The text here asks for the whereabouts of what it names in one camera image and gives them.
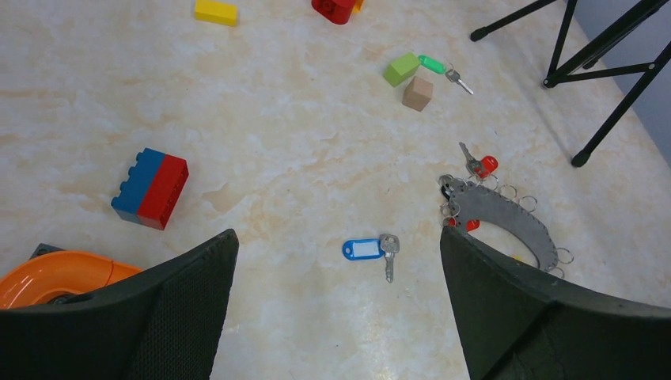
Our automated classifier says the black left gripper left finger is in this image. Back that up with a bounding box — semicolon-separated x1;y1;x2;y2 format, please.
1;229;239;379

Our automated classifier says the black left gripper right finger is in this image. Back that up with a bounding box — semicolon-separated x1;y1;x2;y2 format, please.
440;227;670;379

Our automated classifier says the black key tag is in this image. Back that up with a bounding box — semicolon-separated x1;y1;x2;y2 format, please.
438;174;454;200

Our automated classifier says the red key tag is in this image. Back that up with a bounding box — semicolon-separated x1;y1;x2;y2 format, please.
479;155;499;179
444;218;480;232

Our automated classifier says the blue key tag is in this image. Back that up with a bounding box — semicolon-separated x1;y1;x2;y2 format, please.
342;238;385;261

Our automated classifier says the red blue brick stack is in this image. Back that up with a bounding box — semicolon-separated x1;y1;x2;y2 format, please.
111;147;189;230

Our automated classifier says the orange arch block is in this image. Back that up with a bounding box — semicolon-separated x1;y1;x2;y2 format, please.
1;250;142;310

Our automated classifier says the silver key with red tag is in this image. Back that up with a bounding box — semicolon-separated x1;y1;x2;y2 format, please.
459;142;483;176

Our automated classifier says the small wooden cube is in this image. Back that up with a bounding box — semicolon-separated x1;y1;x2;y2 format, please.
402;76;434;112

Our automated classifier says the black perforated music stand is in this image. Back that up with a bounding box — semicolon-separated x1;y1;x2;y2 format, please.
469;0;671;169

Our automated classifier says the green tagged key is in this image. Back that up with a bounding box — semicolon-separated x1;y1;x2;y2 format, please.
418;55;474;95

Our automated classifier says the green brick block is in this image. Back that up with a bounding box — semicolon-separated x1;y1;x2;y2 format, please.
383;52;421;87

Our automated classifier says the yellow brick mid left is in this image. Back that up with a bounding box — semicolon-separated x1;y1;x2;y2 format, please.
194;0;238;27

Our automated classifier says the orange round block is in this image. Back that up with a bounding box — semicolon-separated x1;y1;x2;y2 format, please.
353;0;365;13

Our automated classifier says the red cylinder block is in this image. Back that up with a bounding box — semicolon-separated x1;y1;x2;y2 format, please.
311;0;356;25

